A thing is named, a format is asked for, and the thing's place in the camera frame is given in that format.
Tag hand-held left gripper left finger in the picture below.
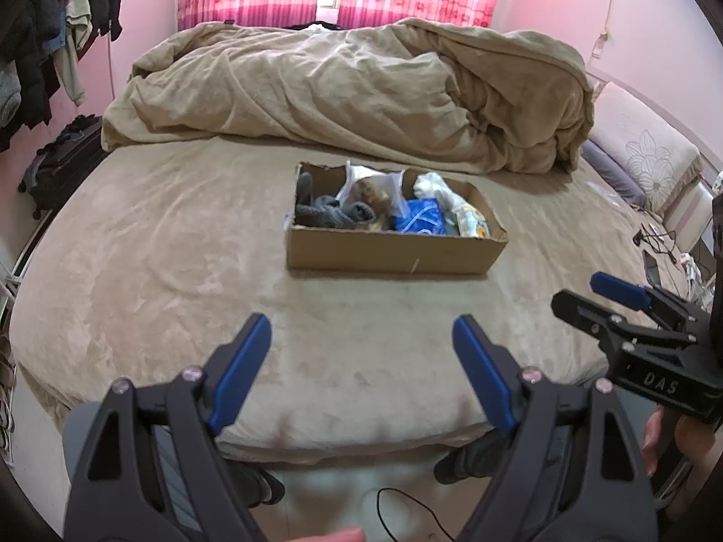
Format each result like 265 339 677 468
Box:
62 312 273 542

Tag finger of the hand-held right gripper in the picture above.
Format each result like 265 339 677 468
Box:
589 272 709 331
550 289 700 360

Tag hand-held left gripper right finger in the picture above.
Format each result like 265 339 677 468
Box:
452 314 660 542

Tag yellow printed packet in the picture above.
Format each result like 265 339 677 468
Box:
449 203 491 238

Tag brown cardboard box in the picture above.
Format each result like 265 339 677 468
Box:
285 161 509 276

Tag blue tissue packet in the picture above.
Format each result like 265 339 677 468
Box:
392 197 450 235

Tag grey socks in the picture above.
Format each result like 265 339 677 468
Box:
294 172 376 231

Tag white socks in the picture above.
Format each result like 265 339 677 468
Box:
412 172 469 221

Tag clear zip bag of snacks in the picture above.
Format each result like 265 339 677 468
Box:
336 161 408 232

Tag person's right hand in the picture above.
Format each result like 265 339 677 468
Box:
641 406 723 520

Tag person's left hand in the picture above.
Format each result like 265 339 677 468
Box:
302 527 365 542

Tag clear plastic wrapper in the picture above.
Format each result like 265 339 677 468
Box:
587 182 625 204

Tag grey pillow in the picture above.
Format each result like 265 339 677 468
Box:
581 138 648 207

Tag floral pillow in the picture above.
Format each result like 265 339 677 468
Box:
587 80 715 238

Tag black suitcase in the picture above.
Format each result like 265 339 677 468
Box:
18 114 108 221

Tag beige fleece blanket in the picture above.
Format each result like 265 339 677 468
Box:
102 18 595 176

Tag pile of hanging clothes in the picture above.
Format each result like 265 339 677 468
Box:
0 0 126 153

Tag black floor cable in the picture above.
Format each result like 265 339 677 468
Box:
376 487 458 542

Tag white wall cable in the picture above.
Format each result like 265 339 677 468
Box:
593 0 622 60

